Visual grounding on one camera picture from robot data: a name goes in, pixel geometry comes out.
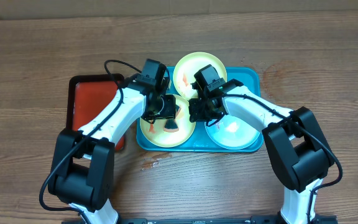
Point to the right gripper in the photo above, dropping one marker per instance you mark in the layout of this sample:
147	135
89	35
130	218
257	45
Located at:
198	116

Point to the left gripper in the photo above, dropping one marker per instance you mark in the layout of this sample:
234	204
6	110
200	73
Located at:
169	111

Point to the green plate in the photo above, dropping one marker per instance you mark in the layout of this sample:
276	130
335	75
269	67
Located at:
157	136
183	74

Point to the light blue plate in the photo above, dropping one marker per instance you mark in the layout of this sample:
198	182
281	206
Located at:
232	133

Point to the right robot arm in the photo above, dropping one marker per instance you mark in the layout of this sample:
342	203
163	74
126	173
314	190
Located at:
297	148

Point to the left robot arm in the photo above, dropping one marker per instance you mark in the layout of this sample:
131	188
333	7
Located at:
83	161

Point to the red and black tray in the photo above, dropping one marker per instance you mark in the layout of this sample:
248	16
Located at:
88	95

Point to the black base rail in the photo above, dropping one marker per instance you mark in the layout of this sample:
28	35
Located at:
259	219

